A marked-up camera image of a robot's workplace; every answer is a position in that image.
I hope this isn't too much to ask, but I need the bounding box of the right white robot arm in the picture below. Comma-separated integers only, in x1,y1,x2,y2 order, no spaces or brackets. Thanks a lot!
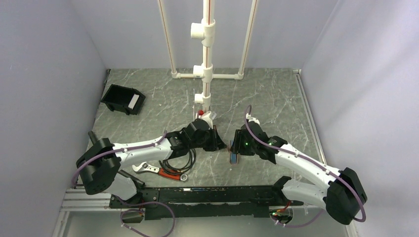
230,121,368,225

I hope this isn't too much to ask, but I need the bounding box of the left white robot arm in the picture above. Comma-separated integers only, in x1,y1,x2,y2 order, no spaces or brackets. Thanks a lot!
72,118,227,207

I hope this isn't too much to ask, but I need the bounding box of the white card stack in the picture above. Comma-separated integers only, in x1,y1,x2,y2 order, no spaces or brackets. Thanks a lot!
127,94,140,110

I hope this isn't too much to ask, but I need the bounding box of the black plastic card bin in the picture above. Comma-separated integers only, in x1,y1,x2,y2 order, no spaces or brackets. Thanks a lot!
100,84,146,115

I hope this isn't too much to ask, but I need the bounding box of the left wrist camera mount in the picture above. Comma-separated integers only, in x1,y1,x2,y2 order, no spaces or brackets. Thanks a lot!
196,110,217,128

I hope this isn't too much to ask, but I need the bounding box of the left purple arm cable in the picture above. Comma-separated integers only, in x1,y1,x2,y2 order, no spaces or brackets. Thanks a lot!
71,130,176,237

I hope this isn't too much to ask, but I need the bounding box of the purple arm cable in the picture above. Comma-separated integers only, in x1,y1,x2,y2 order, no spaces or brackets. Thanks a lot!
245,104,367,229
71,130,176,237

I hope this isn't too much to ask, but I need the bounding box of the coiled black cable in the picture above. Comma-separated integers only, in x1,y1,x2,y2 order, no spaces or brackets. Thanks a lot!
159,148,197,176

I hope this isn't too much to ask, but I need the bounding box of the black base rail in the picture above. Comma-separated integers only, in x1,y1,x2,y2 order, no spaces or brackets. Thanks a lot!
109,185,302,220

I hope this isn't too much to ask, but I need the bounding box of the red handled adjustable wrench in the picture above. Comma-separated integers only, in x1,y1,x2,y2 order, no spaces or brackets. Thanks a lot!
131,162,188,182

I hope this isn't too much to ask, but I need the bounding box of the white PVC pipe frame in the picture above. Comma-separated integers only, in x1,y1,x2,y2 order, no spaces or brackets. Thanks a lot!
157,0,259,118

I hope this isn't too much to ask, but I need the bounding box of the aluminium extrusion frame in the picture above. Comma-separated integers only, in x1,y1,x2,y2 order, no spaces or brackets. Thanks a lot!
51,188,361,237

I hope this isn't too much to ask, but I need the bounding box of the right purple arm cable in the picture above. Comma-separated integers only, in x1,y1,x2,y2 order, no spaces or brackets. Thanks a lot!
245,104,367,229

